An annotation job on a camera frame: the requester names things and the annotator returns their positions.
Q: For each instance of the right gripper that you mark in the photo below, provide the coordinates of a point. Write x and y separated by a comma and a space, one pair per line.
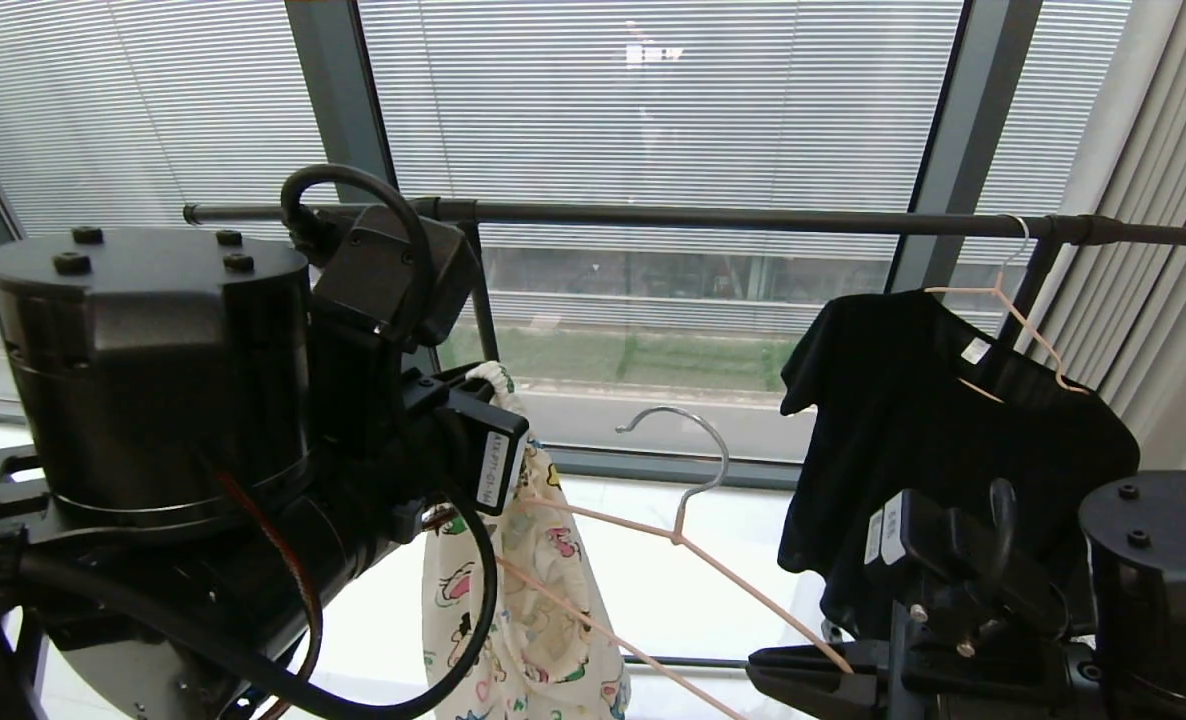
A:
993, 690

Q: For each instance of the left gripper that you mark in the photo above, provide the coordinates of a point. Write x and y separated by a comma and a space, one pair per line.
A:
373, 510

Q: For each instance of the cream printed garment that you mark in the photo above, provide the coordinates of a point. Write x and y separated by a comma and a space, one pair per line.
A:
533, 620

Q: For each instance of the pink clothes hanger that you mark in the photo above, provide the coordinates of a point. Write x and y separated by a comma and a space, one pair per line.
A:
675, 535
998, 290

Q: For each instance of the black garment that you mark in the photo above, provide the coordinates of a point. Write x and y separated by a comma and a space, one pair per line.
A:
913, 450

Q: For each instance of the black clothes rack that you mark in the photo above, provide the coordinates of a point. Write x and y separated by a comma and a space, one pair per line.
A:
703, 216

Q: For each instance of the window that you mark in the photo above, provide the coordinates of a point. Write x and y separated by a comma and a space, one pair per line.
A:
653, 120

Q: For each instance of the beige curtain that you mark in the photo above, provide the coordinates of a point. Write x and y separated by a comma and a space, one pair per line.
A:
1153, 250

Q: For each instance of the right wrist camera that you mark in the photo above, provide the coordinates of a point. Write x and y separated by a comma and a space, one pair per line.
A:
963, 560

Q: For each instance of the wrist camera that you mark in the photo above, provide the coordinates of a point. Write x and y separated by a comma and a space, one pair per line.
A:
393, 270
963, 560

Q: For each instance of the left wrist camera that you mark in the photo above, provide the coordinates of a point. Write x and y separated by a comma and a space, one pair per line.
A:
393, 270

